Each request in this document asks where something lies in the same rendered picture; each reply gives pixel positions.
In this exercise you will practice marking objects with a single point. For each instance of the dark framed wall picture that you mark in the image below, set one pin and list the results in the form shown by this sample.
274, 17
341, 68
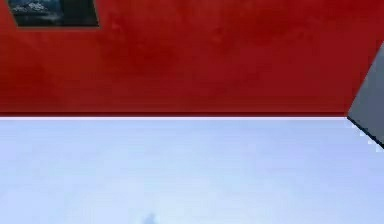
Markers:
55, 13

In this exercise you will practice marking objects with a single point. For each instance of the grey room door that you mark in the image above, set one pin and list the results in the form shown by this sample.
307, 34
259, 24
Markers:
370, 100

